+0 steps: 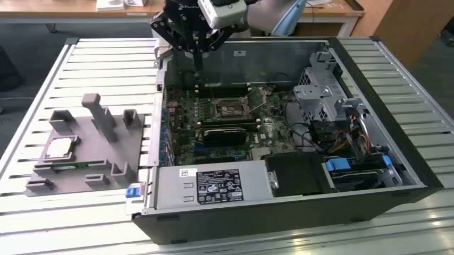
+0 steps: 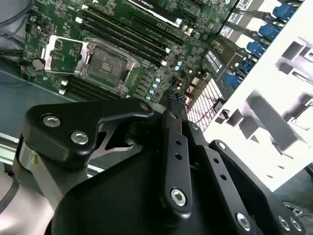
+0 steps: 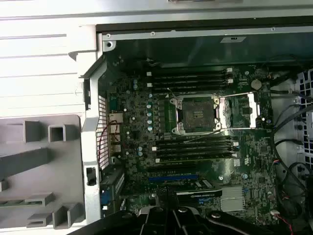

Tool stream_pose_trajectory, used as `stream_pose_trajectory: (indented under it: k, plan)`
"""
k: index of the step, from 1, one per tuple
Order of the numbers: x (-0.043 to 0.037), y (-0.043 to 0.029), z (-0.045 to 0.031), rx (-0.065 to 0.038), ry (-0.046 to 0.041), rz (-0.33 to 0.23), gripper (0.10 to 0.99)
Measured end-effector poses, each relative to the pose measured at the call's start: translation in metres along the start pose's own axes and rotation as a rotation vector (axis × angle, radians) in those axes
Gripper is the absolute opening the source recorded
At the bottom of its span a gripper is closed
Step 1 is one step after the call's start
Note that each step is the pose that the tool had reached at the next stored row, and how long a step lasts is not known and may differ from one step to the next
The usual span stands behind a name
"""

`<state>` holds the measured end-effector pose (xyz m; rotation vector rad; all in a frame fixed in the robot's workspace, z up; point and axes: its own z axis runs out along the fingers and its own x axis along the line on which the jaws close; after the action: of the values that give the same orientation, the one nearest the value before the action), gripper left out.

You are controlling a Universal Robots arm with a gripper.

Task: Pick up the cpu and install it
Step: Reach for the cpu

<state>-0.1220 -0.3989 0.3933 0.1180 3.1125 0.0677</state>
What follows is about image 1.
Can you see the thin metal locking lever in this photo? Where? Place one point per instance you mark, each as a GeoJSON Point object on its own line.
{"type": "Point", "coordinates": [211, 91]}

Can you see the wooden desk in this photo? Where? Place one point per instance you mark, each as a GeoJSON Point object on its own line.
{"type": "Point", "coordinates": [340, 13]}

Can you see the CPU socket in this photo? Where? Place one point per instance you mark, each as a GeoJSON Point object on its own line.
{"type": "Point", "coordinates": [228, 109]}

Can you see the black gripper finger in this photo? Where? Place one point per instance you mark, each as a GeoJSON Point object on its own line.
{"type": "Point", "coordinates": [218, 38]}
{"type": "Point", "coordinates": [169, 32]}

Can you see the black plastic shroud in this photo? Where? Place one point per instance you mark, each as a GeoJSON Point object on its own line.
{"type": "Point", "coordinates": [298, 172]}

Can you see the silver power supply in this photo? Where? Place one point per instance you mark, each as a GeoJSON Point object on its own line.
{"type": "Point", "coordinates": [169, 186]}

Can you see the silver drive cage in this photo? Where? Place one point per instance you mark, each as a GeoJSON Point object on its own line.
{"type": "Point", "coordinates": [319, 93]}

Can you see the grey parts rack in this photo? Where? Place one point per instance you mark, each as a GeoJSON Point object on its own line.
{"type": "Point", "coordinates": [92, 148]}

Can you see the black PC case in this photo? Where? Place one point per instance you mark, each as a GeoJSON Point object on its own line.
{"type": "Point", "coordinates": [248, 225]}

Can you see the black RAM slot bank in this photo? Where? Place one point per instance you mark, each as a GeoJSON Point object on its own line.
{"type": "Point", "coordinates": [227, 124]}
{"type": "Point", "coordinates": [227, 91]}

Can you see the wooden cabinet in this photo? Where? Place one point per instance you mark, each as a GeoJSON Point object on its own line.
{"type": "Point", "coordinates": [407, 26]}

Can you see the blue case latch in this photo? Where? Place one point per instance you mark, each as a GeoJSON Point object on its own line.
{"type": "Point", "coordinates": [131, 191]}

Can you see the green RAM stick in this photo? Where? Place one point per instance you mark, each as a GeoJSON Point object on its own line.
{"type": "Point", "coordinates": [83, 164]}

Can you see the blue disk carrier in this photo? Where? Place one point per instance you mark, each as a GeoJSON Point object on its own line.
{"type": "Point", "coordinates": [335, 164]}

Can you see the black graphics card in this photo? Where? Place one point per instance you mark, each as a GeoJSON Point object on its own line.
{"type": "Point", "coordinates": [223, 136]}

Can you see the green motherboard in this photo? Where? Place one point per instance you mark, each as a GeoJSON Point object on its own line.
{"type": "Point", "coordinates": [276, 132]}

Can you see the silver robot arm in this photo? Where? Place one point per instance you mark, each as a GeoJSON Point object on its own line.
{"type": "Point", "coordinates": [283, 21]}

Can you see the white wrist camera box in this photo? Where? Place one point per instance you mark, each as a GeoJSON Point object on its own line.
{"type": "Point", "coordinates": [223, 13]}

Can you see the silver CPU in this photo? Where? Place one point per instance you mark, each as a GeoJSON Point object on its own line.
{"type": "Point", "coordinates": [60, 148]}

